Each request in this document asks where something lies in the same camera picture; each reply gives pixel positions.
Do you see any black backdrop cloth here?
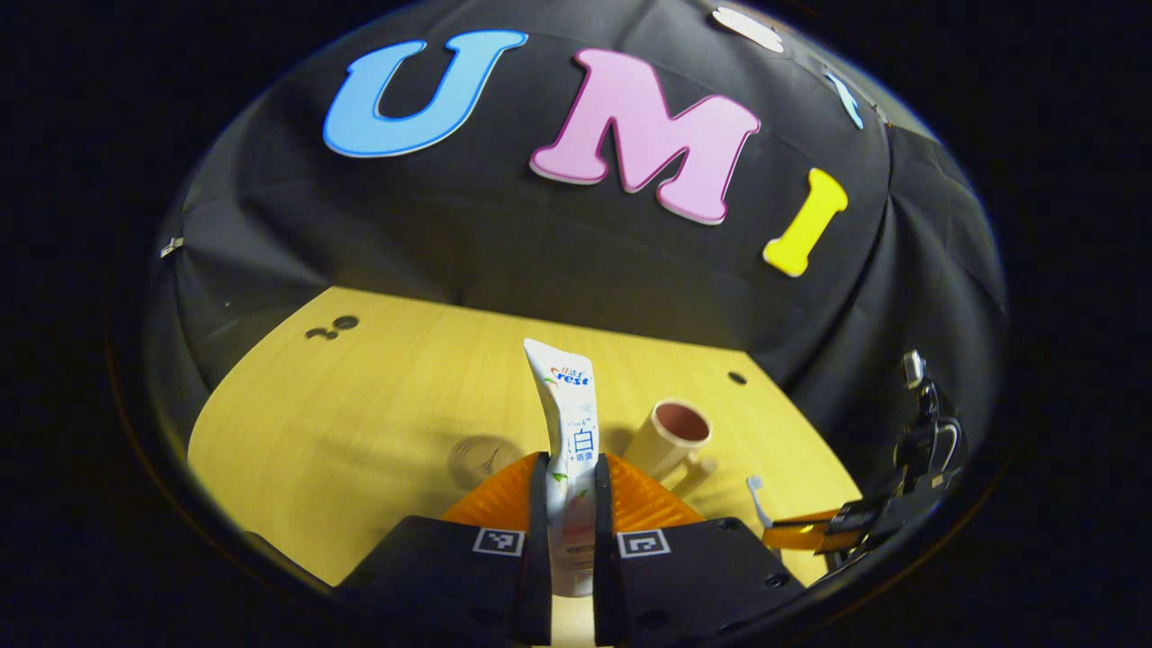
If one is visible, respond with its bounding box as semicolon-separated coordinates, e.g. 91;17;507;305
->
144;0;1009;469

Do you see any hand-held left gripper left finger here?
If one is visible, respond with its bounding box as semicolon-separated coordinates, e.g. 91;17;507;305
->
337;452;552;647

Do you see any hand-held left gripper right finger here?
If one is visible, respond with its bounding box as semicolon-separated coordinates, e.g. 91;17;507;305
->
592;452;806;647

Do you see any white toothpaste tube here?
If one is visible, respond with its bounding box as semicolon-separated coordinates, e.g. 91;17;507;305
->
524;338;600;599

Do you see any white toothbrush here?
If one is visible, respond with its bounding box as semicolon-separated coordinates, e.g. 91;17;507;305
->
746;475;775;529

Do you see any round brown coaster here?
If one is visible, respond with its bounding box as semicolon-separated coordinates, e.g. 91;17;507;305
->
447;436;525;490

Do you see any beige cup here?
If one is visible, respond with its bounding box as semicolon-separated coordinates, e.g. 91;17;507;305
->
621;400;718;491

